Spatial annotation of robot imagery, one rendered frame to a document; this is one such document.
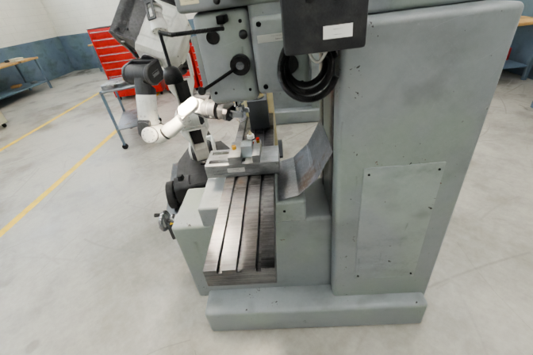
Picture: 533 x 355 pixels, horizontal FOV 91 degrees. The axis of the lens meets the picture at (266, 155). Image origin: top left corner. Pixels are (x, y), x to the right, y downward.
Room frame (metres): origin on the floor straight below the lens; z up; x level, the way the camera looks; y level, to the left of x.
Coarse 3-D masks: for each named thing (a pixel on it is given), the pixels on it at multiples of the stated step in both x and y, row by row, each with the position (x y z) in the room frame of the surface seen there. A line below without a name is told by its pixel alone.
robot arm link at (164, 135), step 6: (174, 120) 1.17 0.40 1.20; (156, 126) 1.19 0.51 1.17; (162, 126) 1.19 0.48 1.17; (168, 126) 1.16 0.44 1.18; (174, 126) 1.16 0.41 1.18; (180, 126) 1.16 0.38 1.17; (162, 132) 1.16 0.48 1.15; (168, 132) 1.15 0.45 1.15; (174, 132) 1.16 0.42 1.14; (162, 138) 1.15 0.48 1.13; (168, 138) 1.17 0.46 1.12
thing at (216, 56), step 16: (208, 16) 0.98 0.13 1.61; (240, 16) 0.97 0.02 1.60; (208, 32) 0.98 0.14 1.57; (224, 32) 0.98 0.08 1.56; (208, 48) 0.98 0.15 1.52; (224, 48) 0.98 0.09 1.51; (240, 48) 0.97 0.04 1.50; (208, 64) 0.98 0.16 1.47; (224, 64) 0.98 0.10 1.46; (208, 80) 0.99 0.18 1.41; (224, 80) 0.98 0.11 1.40; (240, 80) 0.97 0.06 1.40; (256, 80) 0.98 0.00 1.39; (224, 96) 0.98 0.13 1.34; (240, 96) 0.97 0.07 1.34; (256, 96) 0.98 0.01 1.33
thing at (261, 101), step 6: (264, 96) 1.58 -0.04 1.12; (252, 102) 1.52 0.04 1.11; (258, 102) 1.52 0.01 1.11; (264, 102) 1.51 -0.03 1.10; (252, 108) 1.52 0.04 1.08; (258, 108) 1.52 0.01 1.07; (264, 108) 1.51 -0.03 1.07; (252, 114) 1.52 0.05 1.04; (258, 114) 1.52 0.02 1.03; (264, 114) 1.51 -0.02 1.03; (252, 120) 1.52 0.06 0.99; (258, 120) 1.52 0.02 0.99; (264, 120) 1.51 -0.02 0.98; (252, 126) 1.52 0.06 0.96; (258, 126) 1.52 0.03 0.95; (264, 126) 1.51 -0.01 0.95
